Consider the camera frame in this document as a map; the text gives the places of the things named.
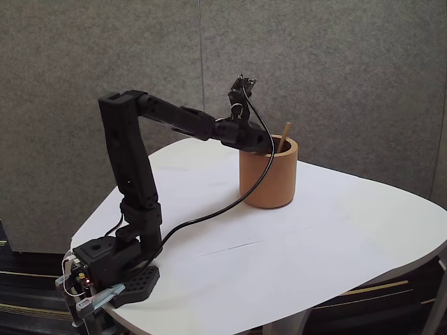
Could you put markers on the brown wooden pen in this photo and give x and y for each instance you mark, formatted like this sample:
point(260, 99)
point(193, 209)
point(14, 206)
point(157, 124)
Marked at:
point(284, 137)

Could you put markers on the brown cylindrical pen holder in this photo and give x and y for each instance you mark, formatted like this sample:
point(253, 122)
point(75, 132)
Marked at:
point(276, 181)

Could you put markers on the grey table clamp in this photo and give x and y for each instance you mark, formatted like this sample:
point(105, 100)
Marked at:
point(116, 289)

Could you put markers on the controller board with red light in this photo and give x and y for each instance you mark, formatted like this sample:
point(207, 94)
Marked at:
point(82, 277)

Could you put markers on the bare camera circuit board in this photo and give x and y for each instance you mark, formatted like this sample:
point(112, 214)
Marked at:
point(239, 94)

